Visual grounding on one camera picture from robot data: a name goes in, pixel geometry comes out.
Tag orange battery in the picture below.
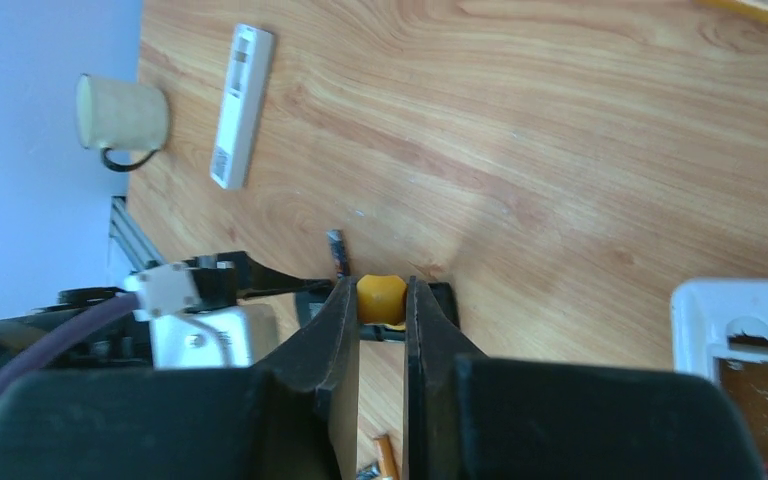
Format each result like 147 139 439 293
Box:
695 0 768 34
373 434 400 480

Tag long white remote control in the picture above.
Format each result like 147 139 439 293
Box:
210 24 275 190

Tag black remote control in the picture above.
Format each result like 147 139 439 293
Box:
294 275 460 343

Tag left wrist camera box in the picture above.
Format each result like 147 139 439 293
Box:
124 262 279 370

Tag yellow handled screwdriver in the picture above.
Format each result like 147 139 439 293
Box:
356 275 408 328

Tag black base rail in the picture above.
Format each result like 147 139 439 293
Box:
109 196 166 270

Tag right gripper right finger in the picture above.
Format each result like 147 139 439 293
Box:
403 277 505 479

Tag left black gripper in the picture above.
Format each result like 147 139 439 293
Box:
0 251 331 370

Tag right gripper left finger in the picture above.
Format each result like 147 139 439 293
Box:
254 277 360 479

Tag beige mug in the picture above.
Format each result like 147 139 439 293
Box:
75 74 170 173

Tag short white remote control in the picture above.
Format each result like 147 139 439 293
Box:
670 278 768 478

